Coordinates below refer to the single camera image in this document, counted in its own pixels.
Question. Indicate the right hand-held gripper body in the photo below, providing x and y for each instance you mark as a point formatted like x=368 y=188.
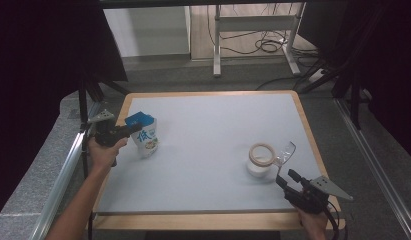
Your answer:
x=309 y=200

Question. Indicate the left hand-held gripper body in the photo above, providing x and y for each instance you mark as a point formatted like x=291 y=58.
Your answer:
x=108 y=135

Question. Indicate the white and blue powder bag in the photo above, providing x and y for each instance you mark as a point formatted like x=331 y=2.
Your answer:
x=146 y=140

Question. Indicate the person's left hand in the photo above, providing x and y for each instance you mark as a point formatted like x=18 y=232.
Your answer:
x=103 y=155

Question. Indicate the person's right hand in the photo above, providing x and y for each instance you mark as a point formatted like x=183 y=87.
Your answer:
x=314 y=225

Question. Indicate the black metal stand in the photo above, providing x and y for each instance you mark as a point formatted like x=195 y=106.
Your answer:
x=83 y=100
x=354 y=100

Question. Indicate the white table mat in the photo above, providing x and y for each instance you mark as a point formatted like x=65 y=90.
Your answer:
x=206 y=133

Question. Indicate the white panel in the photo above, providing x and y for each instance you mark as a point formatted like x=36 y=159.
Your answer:
x=146 y=31

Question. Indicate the black curtain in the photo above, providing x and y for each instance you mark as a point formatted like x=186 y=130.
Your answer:
x=393 y=66
x=33 y=66

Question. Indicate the white power strip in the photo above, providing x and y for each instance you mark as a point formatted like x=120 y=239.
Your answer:
x=315 y=76

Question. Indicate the aluminium rail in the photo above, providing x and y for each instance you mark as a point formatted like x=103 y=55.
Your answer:
x=376 y=166
x=59 y=186

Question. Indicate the white metal desk frame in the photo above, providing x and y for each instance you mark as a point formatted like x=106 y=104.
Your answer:
x=253 y=23

